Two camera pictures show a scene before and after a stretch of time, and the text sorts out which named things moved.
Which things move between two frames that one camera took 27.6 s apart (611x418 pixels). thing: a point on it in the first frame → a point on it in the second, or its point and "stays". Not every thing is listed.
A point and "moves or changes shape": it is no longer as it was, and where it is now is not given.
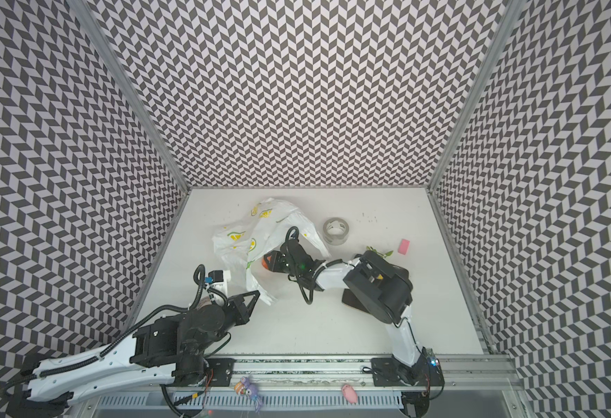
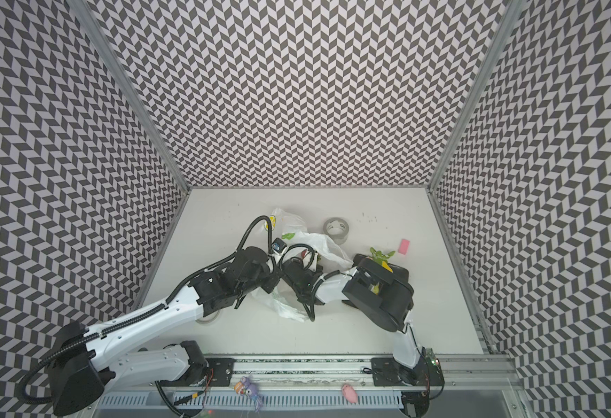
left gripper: [237, 306] → [274, 283]
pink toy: [350, 394] stays
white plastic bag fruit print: [247, 237] moves or changes shape
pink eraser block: [403, 246] stays
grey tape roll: [336, 231] stays
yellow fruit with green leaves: [386, 254] stays
